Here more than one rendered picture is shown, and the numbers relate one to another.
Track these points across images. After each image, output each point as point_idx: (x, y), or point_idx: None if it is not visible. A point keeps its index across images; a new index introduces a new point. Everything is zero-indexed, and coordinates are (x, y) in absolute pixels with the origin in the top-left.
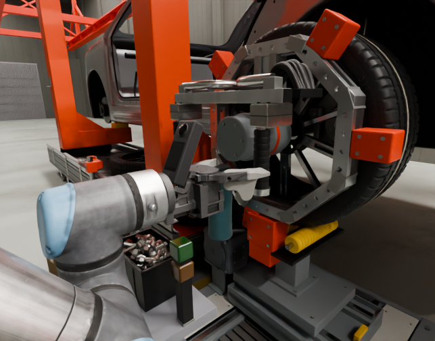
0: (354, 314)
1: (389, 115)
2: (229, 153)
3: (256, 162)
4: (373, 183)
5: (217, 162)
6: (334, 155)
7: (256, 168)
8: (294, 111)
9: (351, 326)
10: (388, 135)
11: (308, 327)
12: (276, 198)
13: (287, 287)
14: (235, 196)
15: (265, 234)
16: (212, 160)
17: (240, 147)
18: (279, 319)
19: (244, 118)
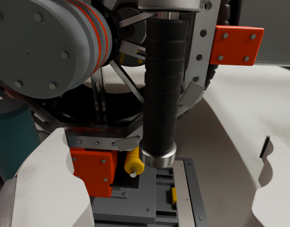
0: (162, 182)
1: (228, 10)
2: (34, 83)
3: (163, 105)
4: (206, 87)
5: (68, 138)
6: (191, 63)
7: (273, 144)
8: (103, 4)
9: (164, 192)
10: (259, 32)
11: (149, 220)
12: (94, 122)
13: (115, 194)
14: (40, 137)
15: (100, 169)
16: (63, 149)
17: (63, 68)
18: (118, 225)
19: (51, 2)
